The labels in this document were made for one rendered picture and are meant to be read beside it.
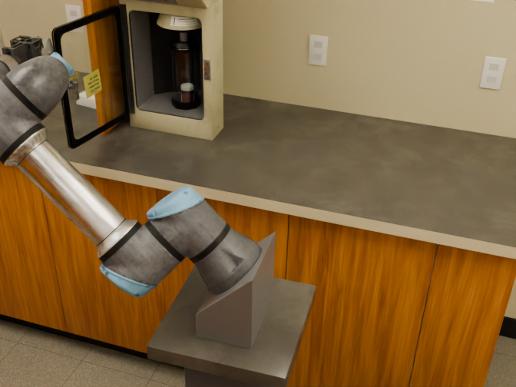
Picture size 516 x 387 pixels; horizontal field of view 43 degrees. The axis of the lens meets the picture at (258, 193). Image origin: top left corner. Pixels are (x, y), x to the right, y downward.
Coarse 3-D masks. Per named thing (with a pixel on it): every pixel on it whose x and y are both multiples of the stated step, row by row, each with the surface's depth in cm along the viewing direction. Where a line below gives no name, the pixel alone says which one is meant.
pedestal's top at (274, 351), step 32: (192, 288) 164; (288, 288) 165; (192, 320) 154; (288, 320) 155; (160, 352) 147; (192, 352) 145; (224, 352) 146; (256, 352) 146; (288, 352) 146; (256, 384) 143
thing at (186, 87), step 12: (168, 48) 226; (180, 48) 223; (192, 48) 223; (180, 60) 225; (192, 60) 226; (180, 72) 227; (192, 72) 228; (180, 84) 230; (192, 84) 231; (180, 96) 232; (192, 96) 233
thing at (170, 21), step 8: (160, 16) 219; (168, 16) 216; (176, 16) 215; (184, 16) 215; (160, 24) 218; (168, 24) 216; (176, 24) 215; (184, 24) 215; (192, 24) 216; (200, 24) 218
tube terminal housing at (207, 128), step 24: (120, 0) 215; (216, 0) 210; (216, 24) 214; (216, 48) 218; (216, 72) 222; (216, 96) 227; (144, 120) 236; (168, 120) 233; (192, 120) 230; (216, 120) 231
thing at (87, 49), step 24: (96, 24) 207; (72, 48) 201; (96, 48) 210; (96, 72) 213; (120, 72) 224; (72, 96) 206; (96, 96) 216; (120, 96) 227; (72, 120) 209; (96, 120) 220
